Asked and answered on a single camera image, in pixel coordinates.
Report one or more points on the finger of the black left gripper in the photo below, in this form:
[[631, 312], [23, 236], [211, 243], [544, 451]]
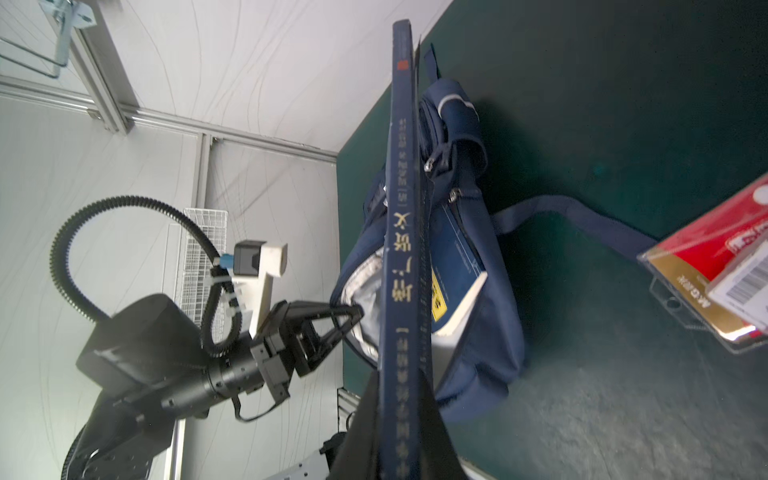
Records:
[[313, 318], [317, 347]]

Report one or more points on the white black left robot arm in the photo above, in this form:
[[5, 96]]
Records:
[[153, 372]]

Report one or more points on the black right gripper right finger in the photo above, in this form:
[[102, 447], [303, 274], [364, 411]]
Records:
[[437, 457]]

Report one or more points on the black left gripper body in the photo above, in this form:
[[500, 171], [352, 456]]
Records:
[[278, 347]]

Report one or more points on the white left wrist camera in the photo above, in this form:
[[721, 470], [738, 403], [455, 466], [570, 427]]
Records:
[[256, 264]]

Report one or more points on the dark blue book top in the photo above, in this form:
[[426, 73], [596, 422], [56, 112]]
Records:
[[403, 345]]

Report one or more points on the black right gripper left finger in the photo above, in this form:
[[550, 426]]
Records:
[[358, 457]]

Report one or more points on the navy blue student backpack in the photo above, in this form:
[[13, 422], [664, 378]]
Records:
[[478, 346]]

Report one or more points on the white wire basket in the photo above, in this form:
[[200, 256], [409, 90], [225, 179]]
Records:
[[193, 267]]

